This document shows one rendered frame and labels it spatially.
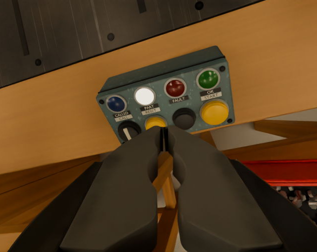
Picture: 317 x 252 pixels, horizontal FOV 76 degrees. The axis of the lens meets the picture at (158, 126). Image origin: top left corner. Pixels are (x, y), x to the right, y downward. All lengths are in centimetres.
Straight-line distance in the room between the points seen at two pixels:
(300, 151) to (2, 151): 49
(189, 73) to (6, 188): 77
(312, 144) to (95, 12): 39
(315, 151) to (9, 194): 87
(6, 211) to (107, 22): 73
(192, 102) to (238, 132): 96
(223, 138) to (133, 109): 97
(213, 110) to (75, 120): 20
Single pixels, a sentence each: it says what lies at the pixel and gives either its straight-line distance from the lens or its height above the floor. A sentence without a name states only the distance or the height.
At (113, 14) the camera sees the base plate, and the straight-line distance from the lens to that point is 33.
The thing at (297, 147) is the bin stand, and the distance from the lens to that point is 40.
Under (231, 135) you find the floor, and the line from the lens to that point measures 118.
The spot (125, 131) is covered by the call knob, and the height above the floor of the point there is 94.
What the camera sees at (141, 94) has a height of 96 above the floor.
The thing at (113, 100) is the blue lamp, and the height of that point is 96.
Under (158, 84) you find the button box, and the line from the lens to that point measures 22.
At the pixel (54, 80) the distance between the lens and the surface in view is 35.
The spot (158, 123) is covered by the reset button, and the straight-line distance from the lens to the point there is 23.
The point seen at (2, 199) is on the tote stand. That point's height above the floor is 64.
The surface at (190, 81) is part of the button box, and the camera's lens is 22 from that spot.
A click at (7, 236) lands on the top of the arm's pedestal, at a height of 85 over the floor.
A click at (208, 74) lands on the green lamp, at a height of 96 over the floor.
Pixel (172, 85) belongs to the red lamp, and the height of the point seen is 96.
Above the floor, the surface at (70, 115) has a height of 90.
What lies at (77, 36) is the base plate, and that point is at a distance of 34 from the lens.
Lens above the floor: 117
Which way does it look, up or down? 77 degrees down
